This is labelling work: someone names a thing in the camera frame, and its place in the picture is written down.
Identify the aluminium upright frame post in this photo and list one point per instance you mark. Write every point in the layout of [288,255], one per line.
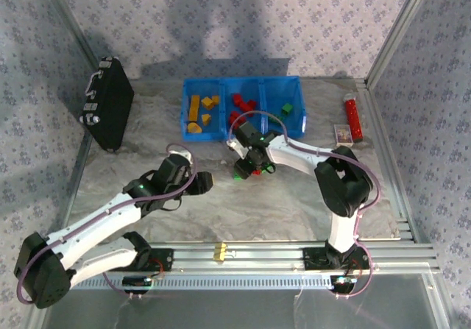
[401,27]
[66,12]

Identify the red arch lego brick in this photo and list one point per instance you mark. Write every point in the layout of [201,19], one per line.
[256,172]

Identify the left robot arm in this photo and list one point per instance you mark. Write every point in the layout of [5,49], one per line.
[92,222]

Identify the controller board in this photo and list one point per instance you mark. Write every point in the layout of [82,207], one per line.
[136,281]
[342,281]

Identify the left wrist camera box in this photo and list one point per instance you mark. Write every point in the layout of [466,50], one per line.
[182,156]

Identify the floral patterned backdrop cloth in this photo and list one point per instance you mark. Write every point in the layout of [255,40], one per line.
[235,20]

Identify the yellow connector block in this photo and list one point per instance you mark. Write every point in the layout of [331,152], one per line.
[220,252]

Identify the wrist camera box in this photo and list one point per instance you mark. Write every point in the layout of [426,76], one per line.
[182,156]
[233,145]

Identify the left controller board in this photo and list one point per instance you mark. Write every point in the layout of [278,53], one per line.
[136,281]

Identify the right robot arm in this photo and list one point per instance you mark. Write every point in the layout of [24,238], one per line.
[342,229]

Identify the small red lego brick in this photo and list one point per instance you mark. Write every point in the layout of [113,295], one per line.
[234,117]

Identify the right controller board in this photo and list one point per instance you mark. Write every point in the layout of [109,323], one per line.
[342,281]

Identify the black carry case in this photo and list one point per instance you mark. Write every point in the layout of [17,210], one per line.
[114,101]

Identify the yellow round lego brick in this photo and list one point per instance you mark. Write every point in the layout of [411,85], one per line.
[194,127]

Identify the small card box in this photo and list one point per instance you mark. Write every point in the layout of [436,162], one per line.
[344,135]

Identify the blue three-compartment bin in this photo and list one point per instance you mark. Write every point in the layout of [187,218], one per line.
[206,135]

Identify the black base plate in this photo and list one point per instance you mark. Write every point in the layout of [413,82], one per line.
[165,259]
[312,259]

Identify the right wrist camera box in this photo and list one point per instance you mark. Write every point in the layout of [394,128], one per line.
[233,145]

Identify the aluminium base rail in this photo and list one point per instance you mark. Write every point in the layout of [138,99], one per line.
[265,259]

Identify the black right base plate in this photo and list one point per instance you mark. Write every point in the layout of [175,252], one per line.
[312,259]

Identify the red glitter tube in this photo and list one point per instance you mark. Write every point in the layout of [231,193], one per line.
[352,115]

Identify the large red lego brick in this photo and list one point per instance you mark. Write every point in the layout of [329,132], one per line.
[242,105]

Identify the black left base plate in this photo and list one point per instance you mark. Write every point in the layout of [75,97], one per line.
[165,259]

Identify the long yellow lego brick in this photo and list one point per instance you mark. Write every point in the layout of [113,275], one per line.
[194,108]

